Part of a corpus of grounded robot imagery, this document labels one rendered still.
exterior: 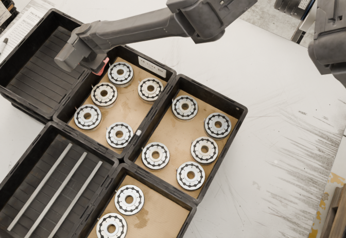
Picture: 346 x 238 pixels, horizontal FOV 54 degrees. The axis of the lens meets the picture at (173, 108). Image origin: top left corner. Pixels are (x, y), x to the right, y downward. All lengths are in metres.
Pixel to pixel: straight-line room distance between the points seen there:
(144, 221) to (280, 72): 0.91
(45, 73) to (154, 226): 0.75
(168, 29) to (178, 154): 0.67
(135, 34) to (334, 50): 0.41
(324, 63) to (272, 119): 0.89
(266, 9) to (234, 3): 2.13
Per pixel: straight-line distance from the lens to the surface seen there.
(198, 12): 0.64
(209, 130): 1.28
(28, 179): 1.34
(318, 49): 0.66
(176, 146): 1.28
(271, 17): 2.75
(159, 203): 1.24
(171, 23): 0.69
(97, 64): 1.07
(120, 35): 0.82
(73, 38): 1.00
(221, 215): 1.38
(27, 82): 1.49
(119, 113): 1.34
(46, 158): 1.34
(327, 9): 0.68
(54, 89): 1.43
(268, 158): 1.47
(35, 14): 1.83
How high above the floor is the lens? 2.06
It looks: 67 degrees down
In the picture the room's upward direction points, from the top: 5 degrees clockwise
